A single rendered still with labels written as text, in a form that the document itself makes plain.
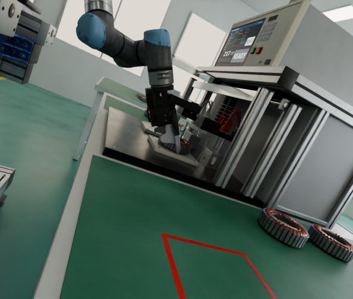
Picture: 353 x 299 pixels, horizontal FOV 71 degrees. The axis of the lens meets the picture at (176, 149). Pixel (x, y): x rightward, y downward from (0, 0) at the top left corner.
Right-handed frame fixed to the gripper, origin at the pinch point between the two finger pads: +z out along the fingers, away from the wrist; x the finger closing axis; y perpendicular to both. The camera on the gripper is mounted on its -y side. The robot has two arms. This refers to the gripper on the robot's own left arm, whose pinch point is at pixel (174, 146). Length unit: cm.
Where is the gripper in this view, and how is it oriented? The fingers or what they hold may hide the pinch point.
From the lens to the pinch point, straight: 82.7
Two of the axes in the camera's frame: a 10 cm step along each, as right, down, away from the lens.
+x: 2.3, 3.1, -9.2
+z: 0.9, 9.4, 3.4
